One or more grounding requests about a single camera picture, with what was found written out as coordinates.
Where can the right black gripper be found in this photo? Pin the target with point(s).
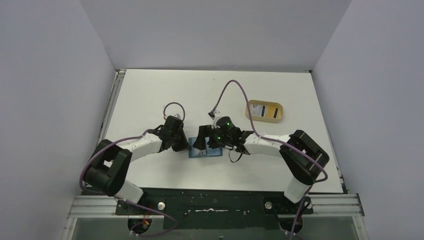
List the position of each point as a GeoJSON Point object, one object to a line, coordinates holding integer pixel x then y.
{"type": "Point", "coordinates": [208, 140]}

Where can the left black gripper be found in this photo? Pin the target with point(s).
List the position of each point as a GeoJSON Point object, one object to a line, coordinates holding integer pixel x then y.
{"type": "Point", "coordinates": [184, 145]}

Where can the blue leather card holder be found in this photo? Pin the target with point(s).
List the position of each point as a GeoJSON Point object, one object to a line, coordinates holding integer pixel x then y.
{"type": "Point", "coordinates": [205, 152]}

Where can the white credit card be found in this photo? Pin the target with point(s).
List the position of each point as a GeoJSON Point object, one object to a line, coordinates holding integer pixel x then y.
{"type": "Point", "coordinates": [257, 110]}

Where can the yellow credit card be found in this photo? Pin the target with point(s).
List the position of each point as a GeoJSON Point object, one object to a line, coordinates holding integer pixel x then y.
{"type": "Point", "coordinates": [271, 112]}

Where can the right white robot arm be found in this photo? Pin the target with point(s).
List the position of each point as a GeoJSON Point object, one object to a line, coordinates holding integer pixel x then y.
{"type": "Point", "coordinates": [304, 158]}

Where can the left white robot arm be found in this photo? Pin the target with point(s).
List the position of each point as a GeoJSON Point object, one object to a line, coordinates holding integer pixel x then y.
{"type": "Point", "coordinates": [108, 166]}

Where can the beige oval tray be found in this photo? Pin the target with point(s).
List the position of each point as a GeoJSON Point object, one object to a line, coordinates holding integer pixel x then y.
{"type": "Point", "coordinates": [262, 119]}

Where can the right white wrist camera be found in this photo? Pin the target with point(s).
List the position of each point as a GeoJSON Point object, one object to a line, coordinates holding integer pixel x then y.
{"type": "Point", "coordinates": [215, 120]}

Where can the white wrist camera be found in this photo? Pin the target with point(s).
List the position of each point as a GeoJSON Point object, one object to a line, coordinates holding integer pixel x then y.
{"type": "Point", "coordinates": [215, 120]}
{"type": "Point", "coordinates": [178, 116]}

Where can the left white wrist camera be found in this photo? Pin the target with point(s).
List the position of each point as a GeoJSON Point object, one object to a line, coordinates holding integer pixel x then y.
{"type": "Point", "coordinates": [178, 116]}

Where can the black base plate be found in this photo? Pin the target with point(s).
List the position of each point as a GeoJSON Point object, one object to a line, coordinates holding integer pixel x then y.
{"type": "Point", "coordinates": [195, 209]}

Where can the aluminium rail frame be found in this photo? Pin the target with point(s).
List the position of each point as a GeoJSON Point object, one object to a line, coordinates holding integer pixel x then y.
{"type": "Point", "coordinates": [142, 99]}

